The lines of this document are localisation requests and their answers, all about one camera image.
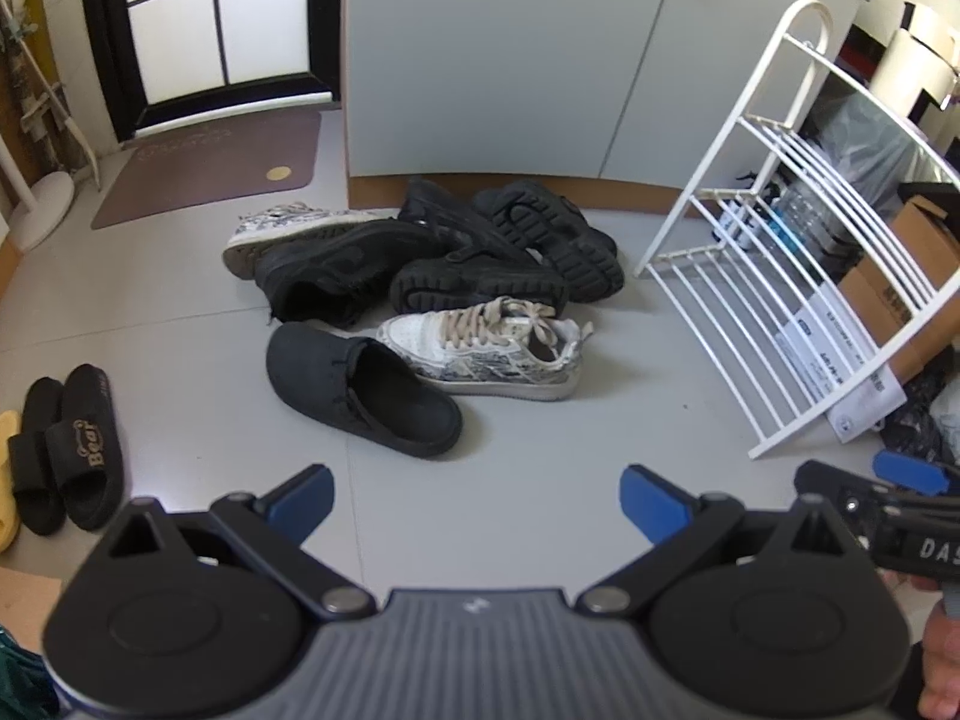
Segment brown cardboard box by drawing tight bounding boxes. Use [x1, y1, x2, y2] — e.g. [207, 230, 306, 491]
[836, 195, 960, 383]

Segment yellow slipper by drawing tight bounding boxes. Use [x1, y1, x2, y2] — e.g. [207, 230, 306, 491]
[0, 411, 22, 552]

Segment white furniture panel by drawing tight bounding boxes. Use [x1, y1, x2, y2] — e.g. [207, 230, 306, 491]
[870, 30, 960, 121]

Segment dark spray bottle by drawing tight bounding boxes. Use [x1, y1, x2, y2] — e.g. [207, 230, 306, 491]
[716, 169, 766, 245]

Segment teal bag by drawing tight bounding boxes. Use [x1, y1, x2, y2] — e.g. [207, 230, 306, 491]
[0, 626, 59, 720]

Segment grey plastic bag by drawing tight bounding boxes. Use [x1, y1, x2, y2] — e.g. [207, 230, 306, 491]
[814, 90, 923, 203]

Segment brown door mat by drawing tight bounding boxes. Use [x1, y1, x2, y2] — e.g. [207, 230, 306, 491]
[90, 111, 323, 231]

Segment black slide slipper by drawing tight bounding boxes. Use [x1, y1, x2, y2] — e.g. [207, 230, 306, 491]
[7, 379, 67, 537]

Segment black lace-up sneaker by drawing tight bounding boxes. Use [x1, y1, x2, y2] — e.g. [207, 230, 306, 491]
[253, 219, 458, 331]
[397, 178, 542, 271]

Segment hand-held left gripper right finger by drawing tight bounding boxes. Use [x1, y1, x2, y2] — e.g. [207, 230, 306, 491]
[576, 465, 856, 622]

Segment clear water bottle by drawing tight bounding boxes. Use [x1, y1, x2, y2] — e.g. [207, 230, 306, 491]
[772, 180, 848, 256]

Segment white shoe rack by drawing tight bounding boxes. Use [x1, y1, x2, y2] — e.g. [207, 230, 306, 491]
[634, 0, 960, 461]

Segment white fan base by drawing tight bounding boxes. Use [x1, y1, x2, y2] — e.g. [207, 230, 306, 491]
[0, 139, 76, 254]

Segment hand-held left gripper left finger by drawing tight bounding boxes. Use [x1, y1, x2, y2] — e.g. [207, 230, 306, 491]
[101, 463, 378, 623]

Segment black framed glass door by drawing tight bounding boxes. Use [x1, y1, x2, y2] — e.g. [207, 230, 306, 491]
[75, 0, 347, 145]

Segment patterned white sneaker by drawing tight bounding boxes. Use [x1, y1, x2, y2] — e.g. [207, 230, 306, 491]
[223, 201, 398, 280]
[375, 296, 595, 401]

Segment white cabinet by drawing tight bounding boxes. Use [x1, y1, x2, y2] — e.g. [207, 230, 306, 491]
[341, 0, 875, 218]

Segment open cardboard box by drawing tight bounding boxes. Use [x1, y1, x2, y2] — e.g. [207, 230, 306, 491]
[0, 566, 65, 635]

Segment white printed carton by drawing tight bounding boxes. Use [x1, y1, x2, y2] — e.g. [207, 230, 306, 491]
[772, 281, 905, 443]

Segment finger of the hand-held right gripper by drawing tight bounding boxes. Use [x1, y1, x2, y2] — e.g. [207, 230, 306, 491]
[874, 450, 950, 497]
[795, 460, 878, 518]

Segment black plastic bag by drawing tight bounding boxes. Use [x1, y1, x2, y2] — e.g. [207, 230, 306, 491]
[881, 371, 960, 466]

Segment black slide with bear print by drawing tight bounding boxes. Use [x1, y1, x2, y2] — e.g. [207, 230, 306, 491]
[46, 364, 126, 533]

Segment person's right hand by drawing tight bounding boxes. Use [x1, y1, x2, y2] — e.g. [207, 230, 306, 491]
[916, 604, 960, 720]

